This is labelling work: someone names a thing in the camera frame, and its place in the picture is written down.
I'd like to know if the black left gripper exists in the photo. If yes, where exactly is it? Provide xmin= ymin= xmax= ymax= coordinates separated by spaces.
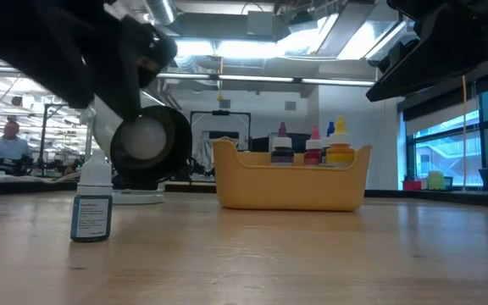
xmin=82 ymin=3 xmax=180 ymax=123

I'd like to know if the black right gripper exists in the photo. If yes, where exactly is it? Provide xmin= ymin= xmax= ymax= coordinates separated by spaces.
xmin=365 ymin=0 xmax=488 ymax=103

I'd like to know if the small teal label coloring bottle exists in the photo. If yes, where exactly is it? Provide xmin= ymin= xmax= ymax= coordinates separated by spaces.
xmin=69 ymin=148 xmax=114 ymax=244

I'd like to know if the large yellow food coloring bottle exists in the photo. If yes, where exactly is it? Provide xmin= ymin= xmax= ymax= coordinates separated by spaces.
xmin=324 ymin=115 xmax=356 ymax=169

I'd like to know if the large purple food coloring bottle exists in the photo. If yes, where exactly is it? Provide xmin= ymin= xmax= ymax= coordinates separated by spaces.
xmin=270 ymin=121 xmax=295 ymax=166

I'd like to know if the large pink food coloring bottle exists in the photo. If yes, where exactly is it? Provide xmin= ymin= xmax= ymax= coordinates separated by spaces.
xmin=303 ymin=125 xmax=324 ymax=167

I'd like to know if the white cup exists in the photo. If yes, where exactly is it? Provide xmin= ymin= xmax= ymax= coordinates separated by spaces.
xmin=87 ymin=91 xmax=194 ymax=206

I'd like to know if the black metal stand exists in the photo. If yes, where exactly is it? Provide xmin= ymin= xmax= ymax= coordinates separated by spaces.
xmin=40 ymin=103 xmax=95 ymax=177

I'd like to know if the black framed board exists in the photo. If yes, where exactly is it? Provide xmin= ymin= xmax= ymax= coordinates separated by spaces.
xmin=189 ymin=109 xmax=252 ymax=170

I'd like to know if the white draped cloth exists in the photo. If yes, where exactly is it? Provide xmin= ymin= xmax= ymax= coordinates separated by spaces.
xmin=192 ymin=136 xmax=228 ymax=171

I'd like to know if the large glass window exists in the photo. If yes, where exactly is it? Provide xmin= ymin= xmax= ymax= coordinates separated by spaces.
xmin=404 ymin=80 xmax=488 ymax=191

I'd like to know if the linear ceiling light tube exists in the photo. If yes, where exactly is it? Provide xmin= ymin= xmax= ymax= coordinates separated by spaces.
xmin=218 ymin=74 xmax=295 ymax=83
xmin=301 ymin=77 xmax=377 ymax=87

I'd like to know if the person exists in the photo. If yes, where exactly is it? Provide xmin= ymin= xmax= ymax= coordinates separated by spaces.
xmin=0 ymin=120 xmax=32 ymax=164

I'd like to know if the green container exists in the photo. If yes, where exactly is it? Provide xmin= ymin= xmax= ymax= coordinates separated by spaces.
xmin=428 ymin=169 xmax=446 ymax=191

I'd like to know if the grey ceiling box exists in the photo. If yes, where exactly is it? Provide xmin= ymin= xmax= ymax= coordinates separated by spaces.
xmin=247 ymin=10 xmax=276 ymax=37

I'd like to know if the yellow plastic bin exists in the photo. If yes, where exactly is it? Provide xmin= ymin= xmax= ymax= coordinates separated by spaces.
xmin=212 ymin=139 xmax=374 ymax=213

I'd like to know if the round silver air duct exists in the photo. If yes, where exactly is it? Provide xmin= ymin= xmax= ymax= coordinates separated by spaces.
xmin=144 ymin=0 xmax=177 ymax=25

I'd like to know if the yellow power cord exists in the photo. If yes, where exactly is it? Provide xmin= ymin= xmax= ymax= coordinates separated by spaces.
xmin=461 ymin=75 xmax=469 ymax=191

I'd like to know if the rectangular silver air duct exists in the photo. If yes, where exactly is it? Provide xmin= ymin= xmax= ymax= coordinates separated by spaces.
xmin=336 ymin=0 xmax=419 ymax=64

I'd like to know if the black aluminium table frame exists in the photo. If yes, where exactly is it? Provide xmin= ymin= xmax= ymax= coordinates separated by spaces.
xmin=0 ymin=180 xmax=488 ymax=208

